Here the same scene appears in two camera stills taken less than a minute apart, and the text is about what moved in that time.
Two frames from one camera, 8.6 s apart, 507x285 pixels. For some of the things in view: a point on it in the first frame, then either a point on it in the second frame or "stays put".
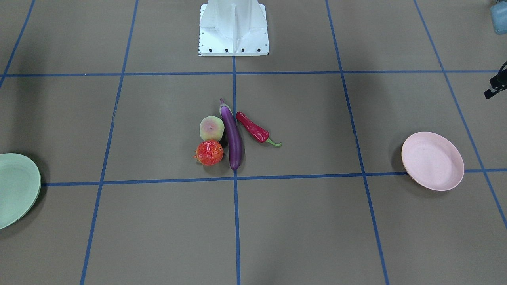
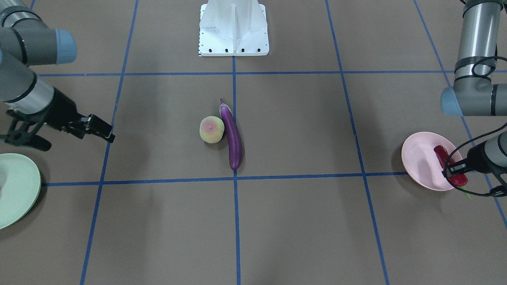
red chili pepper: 259,134 to 445,159
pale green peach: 211,128 stays put
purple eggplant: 235,143 stays put
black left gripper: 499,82 to 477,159
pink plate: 432,161 stays put
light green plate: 20,187 stays put
